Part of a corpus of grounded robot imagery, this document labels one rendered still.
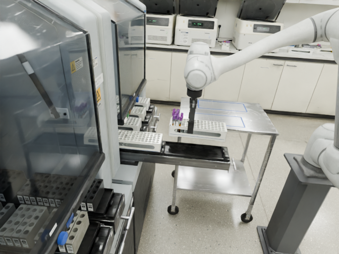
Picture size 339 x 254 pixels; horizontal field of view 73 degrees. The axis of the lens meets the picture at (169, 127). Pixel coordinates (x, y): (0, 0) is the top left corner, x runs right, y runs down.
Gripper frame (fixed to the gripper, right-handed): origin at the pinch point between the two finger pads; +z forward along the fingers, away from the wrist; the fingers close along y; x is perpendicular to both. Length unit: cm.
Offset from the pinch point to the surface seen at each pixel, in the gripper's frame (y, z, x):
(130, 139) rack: -12.3, 5.1, 29.2
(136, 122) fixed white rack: 4.9, 5.0, 30.4
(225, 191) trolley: 20, 63, -31
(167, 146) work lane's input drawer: -7.0, 11.1, 11.1
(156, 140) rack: -10.4, 5.7, 16.4
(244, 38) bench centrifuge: 222, -14, -63
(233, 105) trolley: 54, 9, -31
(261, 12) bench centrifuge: 264, -44, -87
